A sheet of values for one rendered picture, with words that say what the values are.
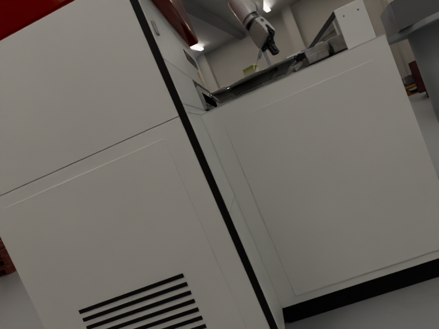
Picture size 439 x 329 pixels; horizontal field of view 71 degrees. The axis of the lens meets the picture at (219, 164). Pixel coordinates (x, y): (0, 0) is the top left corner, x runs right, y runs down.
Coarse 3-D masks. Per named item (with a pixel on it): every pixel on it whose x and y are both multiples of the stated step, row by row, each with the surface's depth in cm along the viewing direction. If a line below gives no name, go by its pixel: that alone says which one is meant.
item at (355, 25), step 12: (360, 0) 100; (336, 12) 101; (348, 12) 101; (360, 12) 100; (348, 24) 101; (360, 24) 101; (348, 36) 102; (360, 36) 101; (372, 36) 101; (348, 48) 102
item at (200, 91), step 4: (196, 88) 120; (200, 88) 122; (200, 92) 120; (204, 92) 131; (200, 96) 120; (204, 96) 135; (208, 96) 141; (204, 100) 122; (212, 100) 158; (204, 104) 120; (208, 104) 128; (216, 104) 163; (204, 108) 120; (208, 108) 123; (212, 108) 136
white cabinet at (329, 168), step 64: (320, 64) 98; (384, 64) 96; (256, 128) 103; (320, 128) 100; (384, 128) 98; (256, 192) 105; (320, 192) 103; (384, 192) 100; (320, 256) 105; (384, 256) 103
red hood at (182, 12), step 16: (0, 0) 87; (16, 0) 86; (32, 0) 86; (48, 0) 85; (64, 0) 85; (160, 0) 103; (176, 0) 132; (0, 16) 87; (16, 16) 87; (32, 16) 86; (176, 16) 120; (0, 32) 88; (192, 32) 146
